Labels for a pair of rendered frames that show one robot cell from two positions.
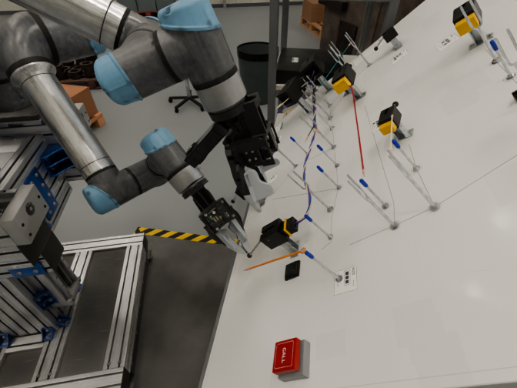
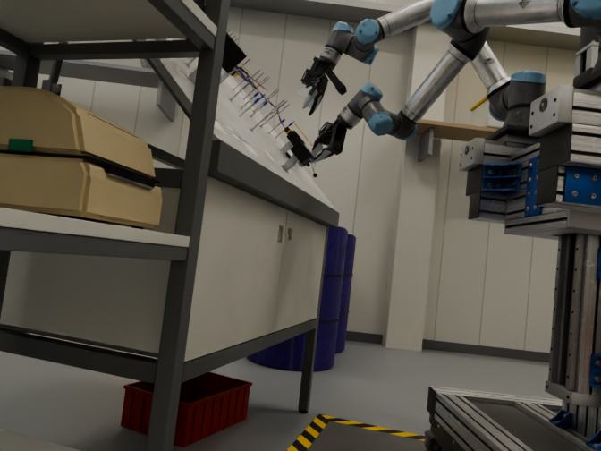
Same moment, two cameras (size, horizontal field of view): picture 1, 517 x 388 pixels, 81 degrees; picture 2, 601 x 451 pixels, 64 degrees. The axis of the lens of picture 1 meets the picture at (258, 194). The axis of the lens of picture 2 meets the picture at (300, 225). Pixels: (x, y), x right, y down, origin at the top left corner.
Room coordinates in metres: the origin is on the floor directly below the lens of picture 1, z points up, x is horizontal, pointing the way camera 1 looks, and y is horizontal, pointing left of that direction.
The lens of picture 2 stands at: (2.25, 0.27, 0.64)
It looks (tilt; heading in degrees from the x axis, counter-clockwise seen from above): 4 degrees up; 188
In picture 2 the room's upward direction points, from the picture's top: 6 degrees clockwise
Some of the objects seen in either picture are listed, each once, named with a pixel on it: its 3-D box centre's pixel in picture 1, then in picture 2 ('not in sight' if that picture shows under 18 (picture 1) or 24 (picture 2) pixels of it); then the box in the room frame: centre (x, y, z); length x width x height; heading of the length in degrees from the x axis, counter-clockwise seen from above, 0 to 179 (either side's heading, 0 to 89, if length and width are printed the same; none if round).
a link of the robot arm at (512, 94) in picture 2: not in sight; (526, 90); (0.51, 0.78, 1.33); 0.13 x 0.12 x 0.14; 8
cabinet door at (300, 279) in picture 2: not in sight; (302, 271); (0.47, 0.05, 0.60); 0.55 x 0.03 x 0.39; 171
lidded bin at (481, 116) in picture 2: not in sight; (505, 120); (-1.77, 1.31, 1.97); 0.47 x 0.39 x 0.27; 99
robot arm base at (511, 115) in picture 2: not in sight; (524, 122); (0.52, 0.78, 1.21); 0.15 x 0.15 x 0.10
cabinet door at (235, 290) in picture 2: not in sight; (244, 268); (1.01, -0.04, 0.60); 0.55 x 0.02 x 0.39; 171
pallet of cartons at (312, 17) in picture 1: (331, 16); not in sight; (6.87, -1.47, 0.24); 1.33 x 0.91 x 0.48; 9
